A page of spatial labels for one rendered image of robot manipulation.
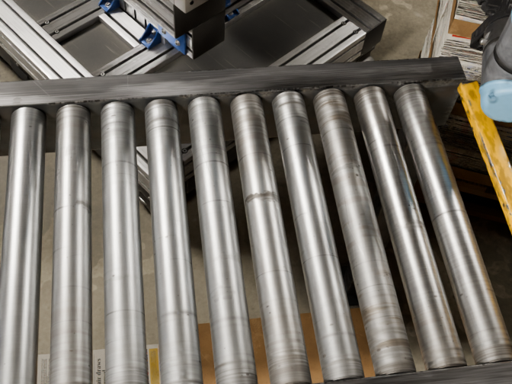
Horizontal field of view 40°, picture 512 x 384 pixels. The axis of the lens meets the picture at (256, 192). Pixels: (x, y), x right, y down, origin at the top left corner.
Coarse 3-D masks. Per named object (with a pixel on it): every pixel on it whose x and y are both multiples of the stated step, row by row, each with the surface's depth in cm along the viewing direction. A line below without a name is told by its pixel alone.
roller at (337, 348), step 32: (288, 96) 105; (288, 128) 102; (288, 160) 100; (288, 192) 99; (320, 192) 97; (320, 224) 94; (320, 256) 91; (320, 288) 89; (320, 320) 87; (320, 352) 86; (352, 352) 84
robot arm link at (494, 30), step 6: (504, 18) 102; (492, 24) 103; (498, 24) 102; (504, 24) 101; (486, 30) 104; (492, 30) 102; (498, 30) 101; (486, 36) 104; (492, 36) 102; (498, 36) 101; (480, 42) 103; (486, 42) 103
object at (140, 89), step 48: (0, 96) 102; (48, 96) 103; (96, 96) 103; (144, 96) 104; (192, 96) 105; (432, 96) 112; (0, 144) 108; (48, 144) 110; (96, 144) 111; (144, 144) 113
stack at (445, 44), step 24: (456, 0) 144; (432, 24) 186; (432, 48) 169; (456, 48) 145; (480, 72) 149; (456, 120) 163; (456, 144) 171; (504, 144) 166; (480, 168) 175; (480, 192) 182; (480, 216) 191; (504, 216) 189
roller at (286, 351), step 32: (256, 96) 106; (256, 128) 102; (256, 160) 99; (256, 192) 96; (256, 224) 94; (256, 256) 92; (288, 256) 92; (288, 288) 88; (288, 320) 86; (288, 352) 84
